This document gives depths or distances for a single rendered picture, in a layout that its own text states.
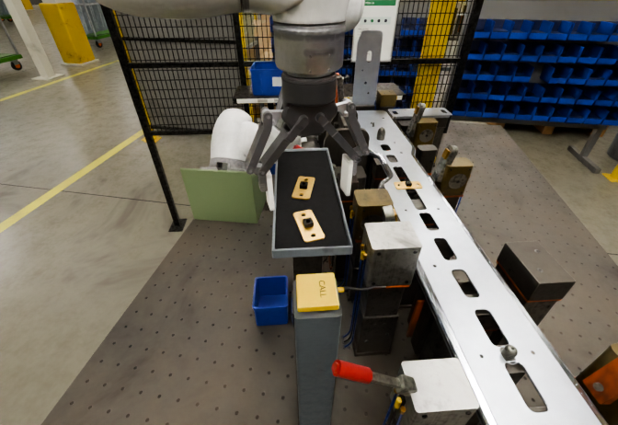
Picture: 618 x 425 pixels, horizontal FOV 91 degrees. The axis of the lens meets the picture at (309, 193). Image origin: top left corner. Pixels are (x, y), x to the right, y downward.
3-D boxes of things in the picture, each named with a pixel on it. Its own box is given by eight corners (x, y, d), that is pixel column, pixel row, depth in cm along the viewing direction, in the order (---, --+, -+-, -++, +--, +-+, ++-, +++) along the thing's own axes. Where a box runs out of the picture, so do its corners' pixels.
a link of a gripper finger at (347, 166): (342, 153, 52) (346, 153, 52) (339, 187, 56) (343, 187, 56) (349, 162, 50) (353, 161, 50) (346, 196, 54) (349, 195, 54)
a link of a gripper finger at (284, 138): (311, 121, 43) (303, 116, 42) (264, 179, 46) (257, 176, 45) (303, 111, 46) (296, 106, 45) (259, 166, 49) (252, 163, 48)
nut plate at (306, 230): (325, 238, 55) (326, 233, 54) (304, 243, 54) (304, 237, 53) (311, 210, 61) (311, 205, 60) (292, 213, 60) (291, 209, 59)
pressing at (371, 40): (374, 105, 156) (383, 29, 136) (351, 105, 155) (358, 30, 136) (373, 104, 157) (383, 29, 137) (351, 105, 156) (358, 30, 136)
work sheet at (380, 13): (391, 62, 171) (400, -5, 153) (350, 62, 170) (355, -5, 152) (389, 61, 173) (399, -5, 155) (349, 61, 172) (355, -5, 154)
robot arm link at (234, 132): (209, 162, 133) (214, 113, 135) (251, 167, 138) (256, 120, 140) (209, 155, 118) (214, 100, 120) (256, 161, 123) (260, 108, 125)
